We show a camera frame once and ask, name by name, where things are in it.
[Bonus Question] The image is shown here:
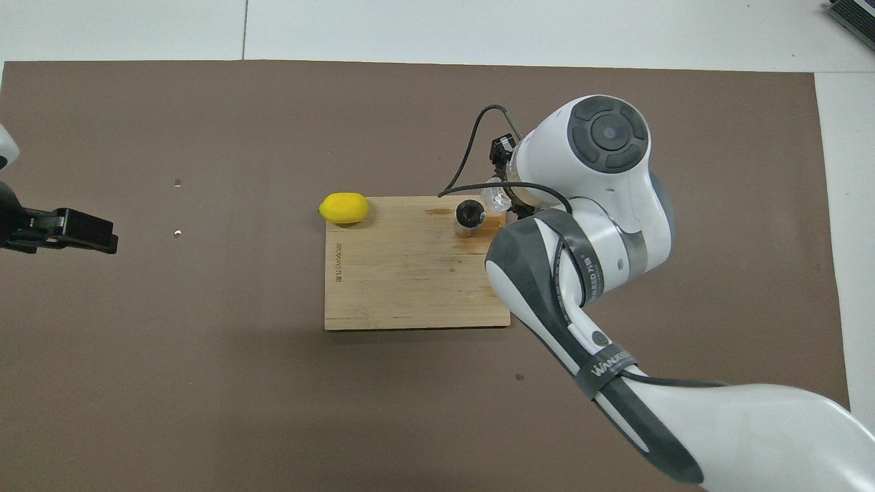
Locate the brown table mat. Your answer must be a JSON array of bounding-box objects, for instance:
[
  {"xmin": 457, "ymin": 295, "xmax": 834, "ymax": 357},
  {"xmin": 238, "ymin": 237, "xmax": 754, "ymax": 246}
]
[{"xmin": 0, "ymin": 60, "xmax": 852, "ymax": 492}]

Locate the steel double jigger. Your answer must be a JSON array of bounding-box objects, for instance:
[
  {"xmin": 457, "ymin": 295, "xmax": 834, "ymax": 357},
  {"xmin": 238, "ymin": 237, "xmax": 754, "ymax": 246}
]
[{"xmin": 455, "ymin": 200, "xmax": 487, "ymax": 238}]

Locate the grey ribbed metal device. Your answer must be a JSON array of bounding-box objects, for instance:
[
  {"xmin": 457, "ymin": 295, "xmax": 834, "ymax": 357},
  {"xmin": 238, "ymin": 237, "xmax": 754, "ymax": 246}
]
[{"xmin": 824, "ymin": 0, "xmax": 875, "ymax": 52}]

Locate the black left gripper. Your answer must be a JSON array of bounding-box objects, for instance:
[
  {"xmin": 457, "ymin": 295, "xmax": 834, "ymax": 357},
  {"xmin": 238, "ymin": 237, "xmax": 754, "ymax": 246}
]
[{"xmin": 0, "ymin": 181, "xmax": 118, "ymax": 255}]

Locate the yellow lemon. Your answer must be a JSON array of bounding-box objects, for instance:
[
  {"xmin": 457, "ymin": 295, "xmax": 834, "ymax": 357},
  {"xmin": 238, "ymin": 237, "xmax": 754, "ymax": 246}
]
[{"xmin": 319, "ymin": 192, "xmax": 371, "ymax": 226}]

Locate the small clear glass cup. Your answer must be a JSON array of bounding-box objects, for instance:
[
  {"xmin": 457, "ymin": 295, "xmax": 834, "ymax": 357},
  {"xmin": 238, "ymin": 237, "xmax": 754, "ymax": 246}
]
[{"xmin": 480, "ymin": 176, "xmax": 515, "ymax": 214}]

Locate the wooden cutting board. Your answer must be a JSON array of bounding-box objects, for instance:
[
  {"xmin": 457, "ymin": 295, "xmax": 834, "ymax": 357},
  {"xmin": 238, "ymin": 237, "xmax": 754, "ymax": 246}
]
[{"xmin": 324, "ymin": 196, "xmax": 512, "ymax": 331}]

